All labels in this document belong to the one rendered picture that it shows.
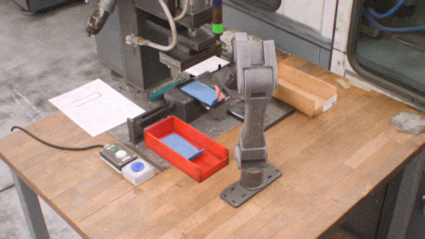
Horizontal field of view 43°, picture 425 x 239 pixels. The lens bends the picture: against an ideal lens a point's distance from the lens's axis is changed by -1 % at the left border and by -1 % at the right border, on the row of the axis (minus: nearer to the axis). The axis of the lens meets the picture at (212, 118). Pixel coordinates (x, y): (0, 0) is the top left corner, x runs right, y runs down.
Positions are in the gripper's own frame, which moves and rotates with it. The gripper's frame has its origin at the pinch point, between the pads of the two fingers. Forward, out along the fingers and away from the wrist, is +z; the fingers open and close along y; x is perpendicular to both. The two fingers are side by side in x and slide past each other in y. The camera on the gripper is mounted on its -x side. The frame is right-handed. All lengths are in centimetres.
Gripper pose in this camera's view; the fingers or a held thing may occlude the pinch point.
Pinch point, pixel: (219, 98)
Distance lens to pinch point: 173.4
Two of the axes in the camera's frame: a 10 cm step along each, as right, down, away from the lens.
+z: -3.7, 5.1, 7.8
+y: -6.2, -7.6, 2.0
